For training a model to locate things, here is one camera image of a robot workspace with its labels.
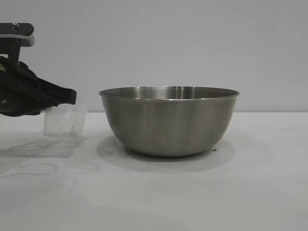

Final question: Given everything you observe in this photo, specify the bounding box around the clear plastic measuring cup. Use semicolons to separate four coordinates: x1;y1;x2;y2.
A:
43;105;88;138

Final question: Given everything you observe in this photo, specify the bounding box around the stainless steel mixing bowl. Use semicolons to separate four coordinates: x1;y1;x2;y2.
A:
98;85;241;157

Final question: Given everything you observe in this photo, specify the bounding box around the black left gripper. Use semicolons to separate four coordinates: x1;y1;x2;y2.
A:
0;54;78;118

